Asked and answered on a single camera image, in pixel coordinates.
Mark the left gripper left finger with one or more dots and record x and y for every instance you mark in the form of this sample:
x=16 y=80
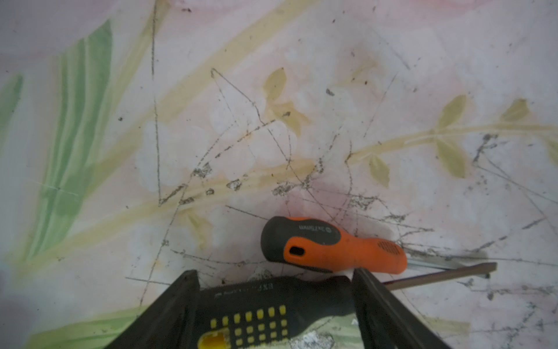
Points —
x=168 y=322

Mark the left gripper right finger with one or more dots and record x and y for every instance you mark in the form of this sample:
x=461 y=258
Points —
x=384 y=321

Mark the black yellow dotted screwdriver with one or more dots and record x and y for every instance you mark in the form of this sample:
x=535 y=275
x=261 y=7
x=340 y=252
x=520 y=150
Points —
x=271 y=311

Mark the large orange black screwdriver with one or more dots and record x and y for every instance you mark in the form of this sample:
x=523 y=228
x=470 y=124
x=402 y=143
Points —
x=320 y=246

